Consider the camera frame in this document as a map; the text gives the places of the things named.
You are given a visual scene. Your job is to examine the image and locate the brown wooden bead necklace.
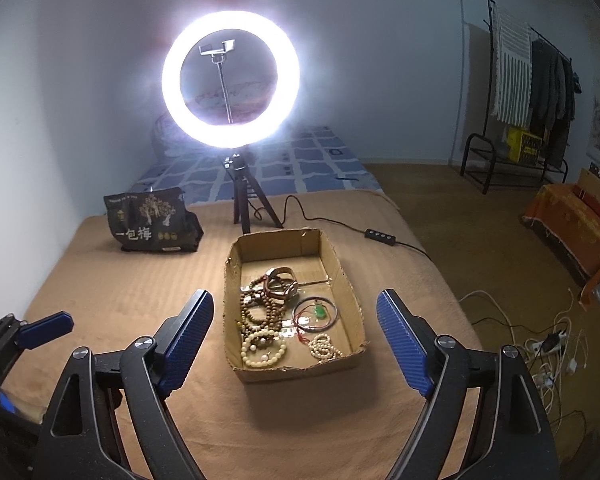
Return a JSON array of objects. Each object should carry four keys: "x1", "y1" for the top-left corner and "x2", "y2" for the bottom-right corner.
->
[{"x1": 237, "y1": 280, "x2": 287, "y2": 341}]

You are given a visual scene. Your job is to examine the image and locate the large cream bead bracelet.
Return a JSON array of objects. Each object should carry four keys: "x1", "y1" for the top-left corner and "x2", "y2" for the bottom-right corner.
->
[{"x1": 241, "y1": 329, "x2": 287, "y2": 370}]

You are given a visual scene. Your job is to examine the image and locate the black metal clothes rack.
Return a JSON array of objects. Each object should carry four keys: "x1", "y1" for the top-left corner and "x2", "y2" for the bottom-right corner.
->
[{"x1": 461, "y1": 0, "x2": 581, "y2": 195}]

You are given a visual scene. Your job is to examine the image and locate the thin dark bangle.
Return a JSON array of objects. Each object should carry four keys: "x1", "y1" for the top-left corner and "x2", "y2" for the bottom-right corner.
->
[{"x1": 291, "y1": 296, "x2": 339, "y2": 332}]

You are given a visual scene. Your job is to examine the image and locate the black cable controller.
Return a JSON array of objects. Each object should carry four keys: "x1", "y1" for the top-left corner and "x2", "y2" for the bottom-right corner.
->
[{"x1": 364, "y1": 228, "x2": 397, "y2": 247}]

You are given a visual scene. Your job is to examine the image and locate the black power cable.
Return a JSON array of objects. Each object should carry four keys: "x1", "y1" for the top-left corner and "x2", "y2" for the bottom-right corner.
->
[{"x1": 280, "y1": 195, "x2": 433, "y2": 261}]

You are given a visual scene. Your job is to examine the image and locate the small cream bead bracelet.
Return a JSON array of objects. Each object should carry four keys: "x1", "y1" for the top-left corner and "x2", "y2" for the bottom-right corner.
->
[{"x1": 307, "y1": 332, "x2": 344, "y2": 362}]

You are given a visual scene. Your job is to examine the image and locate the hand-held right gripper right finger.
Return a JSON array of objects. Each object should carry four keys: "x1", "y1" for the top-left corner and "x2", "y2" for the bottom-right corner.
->
[{"x1": 376, "y1": 288, "x2": 561, "y2": 480}]

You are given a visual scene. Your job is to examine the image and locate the cardboard box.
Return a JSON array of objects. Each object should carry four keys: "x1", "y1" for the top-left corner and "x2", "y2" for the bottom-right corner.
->
[{"x1": 223, "y1": 228, "x2": 370, "y2": 385}]

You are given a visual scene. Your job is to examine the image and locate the yellow crate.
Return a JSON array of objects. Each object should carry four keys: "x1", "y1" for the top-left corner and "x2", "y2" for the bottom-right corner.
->
[{"x1": 505, "y1": 127, "x2": 543, "y2": 163}]

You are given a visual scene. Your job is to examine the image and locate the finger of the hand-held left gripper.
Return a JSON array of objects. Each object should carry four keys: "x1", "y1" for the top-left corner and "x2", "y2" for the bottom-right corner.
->
[{"x1": 16, "y1": 311, "x2": 75, "y2": 352}]

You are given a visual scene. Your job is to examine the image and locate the black printed snack bag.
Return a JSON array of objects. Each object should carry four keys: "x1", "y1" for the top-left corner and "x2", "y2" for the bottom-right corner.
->
[{"x1": 103, "y1": 187, "x2": 204, "y2": 255}]

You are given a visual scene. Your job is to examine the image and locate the black tripod stand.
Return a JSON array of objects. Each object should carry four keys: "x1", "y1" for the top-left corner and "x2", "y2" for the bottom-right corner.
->
[{"x1": 222, "y1": 147, "x2": 285, "y2": 235}]

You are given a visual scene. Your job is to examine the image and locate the red strap wristwatch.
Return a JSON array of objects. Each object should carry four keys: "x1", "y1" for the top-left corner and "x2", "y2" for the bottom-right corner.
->
[{"x1": 264, "y1": 267, "x2": 301, "y2": 306}]

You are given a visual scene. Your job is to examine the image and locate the dark patterned pillow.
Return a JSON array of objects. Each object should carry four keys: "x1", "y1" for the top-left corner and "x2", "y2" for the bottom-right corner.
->
[{"x1": 149, "y1": 112, "x2": 186, "y2": 158}]

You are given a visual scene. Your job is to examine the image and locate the blue checked bedsheet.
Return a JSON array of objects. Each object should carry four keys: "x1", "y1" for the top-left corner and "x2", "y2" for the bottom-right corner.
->
[{"x1": 130, "y1": 122, "x2": 386, "y2": 206}]

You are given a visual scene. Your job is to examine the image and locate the white power strip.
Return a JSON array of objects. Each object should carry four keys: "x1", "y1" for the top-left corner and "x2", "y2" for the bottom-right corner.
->
[{"x1": 522, "y1": 337, "x2": 581, "y2": 376}]

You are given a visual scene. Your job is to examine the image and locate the metal phone holder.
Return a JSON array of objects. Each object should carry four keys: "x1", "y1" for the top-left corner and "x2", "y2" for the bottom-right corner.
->
[{"x1": 199, "y1": 37, "x2": 238, "y2": 123}]

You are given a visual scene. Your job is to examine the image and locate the orange covered bench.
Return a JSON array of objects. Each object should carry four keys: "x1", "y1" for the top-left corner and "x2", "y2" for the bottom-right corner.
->
[{"x1": 522, "y1": 167, "x2": 600, "y2": 306}]

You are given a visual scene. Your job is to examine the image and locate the white knitted cloth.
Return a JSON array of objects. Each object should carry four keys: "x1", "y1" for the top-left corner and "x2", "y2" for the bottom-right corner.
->
[{"x1": 490, "y1": 2, "x2": 533, "y2": 123}]

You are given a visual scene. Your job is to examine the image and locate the dark hanging clothes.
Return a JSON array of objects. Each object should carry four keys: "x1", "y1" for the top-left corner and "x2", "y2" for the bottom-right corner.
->
[{"x1": 527, "y1": 40, "x2": 578, "y2": 161}]

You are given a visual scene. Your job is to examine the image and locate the white ring light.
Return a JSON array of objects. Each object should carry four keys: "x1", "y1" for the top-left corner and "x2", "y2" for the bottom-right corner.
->
[{"x1": 161, "y1": 7, "x2": 301, "y2": 150}]

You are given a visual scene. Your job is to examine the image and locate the tangle of white cables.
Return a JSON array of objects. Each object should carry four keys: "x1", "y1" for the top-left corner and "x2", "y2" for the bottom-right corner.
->
[{"x1": 457, "y1": 287, "x2": 600, "y2": 441}]

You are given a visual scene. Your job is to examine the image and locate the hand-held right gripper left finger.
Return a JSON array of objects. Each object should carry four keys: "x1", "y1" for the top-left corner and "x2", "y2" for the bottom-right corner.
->
[{"x1": 32, "y1": 289, "x2": 215, "y2": 480}]

